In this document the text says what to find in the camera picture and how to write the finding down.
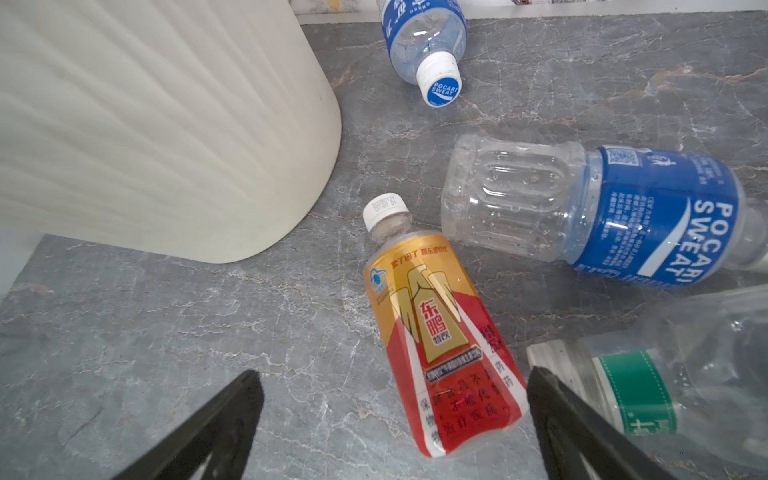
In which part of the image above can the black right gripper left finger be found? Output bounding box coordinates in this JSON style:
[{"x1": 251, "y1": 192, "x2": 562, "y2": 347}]
[{"x1": 116, "y1": 370, "x2": 265, "y2": 479}]

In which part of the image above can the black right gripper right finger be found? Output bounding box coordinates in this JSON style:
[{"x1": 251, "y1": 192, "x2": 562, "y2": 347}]
[{"x1": 527, "y1": 367, "x2": 672, "y2": 479}]

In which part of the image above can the red orange tea bottle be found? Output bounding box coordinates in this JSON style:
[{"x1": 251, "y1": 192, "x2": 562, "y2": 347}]
[{"x1": 363, "y1": 193, "x2": 529, "y2": 458}]

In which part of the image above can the green label clear bottle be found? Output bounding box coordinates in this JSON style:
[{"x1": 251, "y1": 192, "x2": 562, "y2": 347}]
[{"x1": 526, "y1": 285, "x2": 767, "y2": 470}]

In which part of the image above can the clear bottle blue label top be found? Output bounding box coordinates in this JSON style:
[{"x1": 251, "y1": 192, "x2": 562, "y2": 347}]
[{"x1": 441, "y1": 135, "x2": 767, "y2": 288}]

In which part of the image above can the white bin with yellow liner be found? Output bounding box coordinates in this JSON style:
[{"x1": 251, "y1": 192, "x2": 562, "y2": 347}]
[{"x1": 1, "y1": 1, "x2": 342, "y2": 264}]

